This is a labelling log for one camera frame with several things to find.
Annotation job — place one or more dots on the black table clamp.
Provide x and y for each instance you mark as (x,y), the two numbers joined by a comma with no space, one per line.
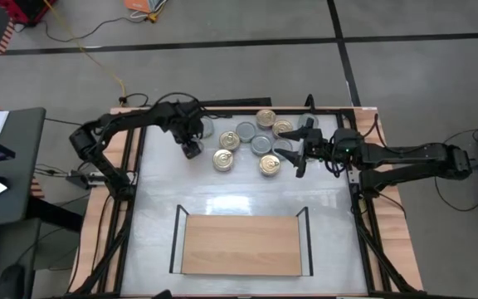
(310,104)

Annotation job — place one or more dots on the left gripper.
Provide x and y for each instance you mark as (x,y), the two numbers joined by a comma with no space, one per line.
(189,133)

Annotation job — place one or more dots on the silver-lid tuna can green label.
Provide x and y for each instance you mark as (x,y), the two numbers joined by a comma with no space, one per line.
(282,145)
(208,126)
(261,145)
(246,131)
(307,117)

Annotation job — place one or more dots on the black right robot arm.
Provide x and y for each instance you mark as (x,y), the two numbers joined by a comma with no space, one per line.
(409,153)

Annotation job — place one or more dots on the red box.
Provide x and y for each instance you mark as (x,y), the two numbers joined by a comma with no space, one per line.
(27,8)

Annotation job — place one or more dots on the dark grey desk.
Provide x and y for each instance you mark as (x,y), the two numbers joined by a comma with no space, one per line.
(23,166)

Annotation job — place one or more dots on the black computer mouse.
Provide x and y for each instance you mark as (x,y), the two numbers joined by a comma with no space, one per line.
(11,282)

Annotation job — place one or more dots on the gold-lid salmon can blue label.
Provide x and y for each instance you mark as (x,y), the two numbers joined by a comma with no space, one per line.
(269,165)
(281,125)
(266,118)
(229,140)
(223,160)

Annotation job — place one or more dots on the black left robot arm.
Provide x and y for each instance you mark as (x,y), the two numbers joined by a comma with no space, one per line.
(131,118)

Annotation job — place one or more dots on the power adapter strip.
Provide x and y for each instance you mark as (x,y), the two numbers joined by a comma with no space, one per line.
(83,179)

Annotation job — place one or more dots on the orange item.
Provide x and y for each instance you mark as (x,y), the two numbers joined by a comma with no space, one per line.
(137,5)

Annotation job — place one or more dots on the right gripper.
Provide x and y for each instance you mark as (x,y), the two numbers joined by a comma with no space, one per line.
(315,145)

